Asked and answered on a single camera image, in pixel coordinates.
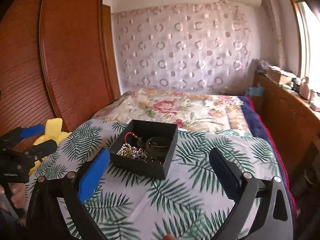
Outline person's left hand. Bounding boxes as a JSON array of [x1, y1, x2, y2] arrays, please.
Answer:
[[1, 183, 26, 212]]

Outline clutter pile on cabinet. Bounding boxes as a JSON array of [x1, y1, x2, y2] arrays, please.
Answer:
[[257, 60, 297, 85]]

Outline window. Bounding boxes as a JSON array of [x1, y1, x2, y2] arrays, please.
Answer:
[[291, 0, 319, 90]]

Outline dark blue blanket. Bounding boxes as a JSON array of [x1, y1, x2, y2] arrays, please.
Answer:
[[237, 95, 298, 215]]

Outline wooden wardrobe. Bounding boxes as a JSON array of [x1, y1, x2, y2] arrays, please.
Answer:
[[1, 0, 120, 134]]

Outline wooden side cabinet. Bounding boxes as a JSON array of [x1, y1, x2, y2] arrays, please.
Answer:
[[253, 74, 319, 181]]

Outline black open jewelry box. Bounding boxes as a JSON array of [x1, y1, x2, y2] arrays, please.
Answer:
[[109, 120, 178, 180]]

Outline palm leaf print cloth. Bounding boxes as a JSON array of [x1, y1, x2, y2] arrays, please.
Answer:
[[26, 119, 280, 239]]

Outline pink circle pattern curtain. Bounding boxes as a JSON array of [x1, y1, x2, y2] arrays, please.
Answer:
[[112, 1, 255, 94]]

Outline pink ceramic jug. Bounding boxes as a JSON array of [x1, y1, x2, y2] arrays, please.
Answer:
[[299, 76, 311, 100]]

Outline floral quilt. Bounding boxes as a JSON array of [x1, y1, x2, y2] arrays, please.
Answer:
[[93, 88, 249, 134]]

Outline blue paper item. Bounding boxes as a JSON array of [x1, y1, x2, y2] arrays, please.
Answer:
[[245, 83, 265, 97]]

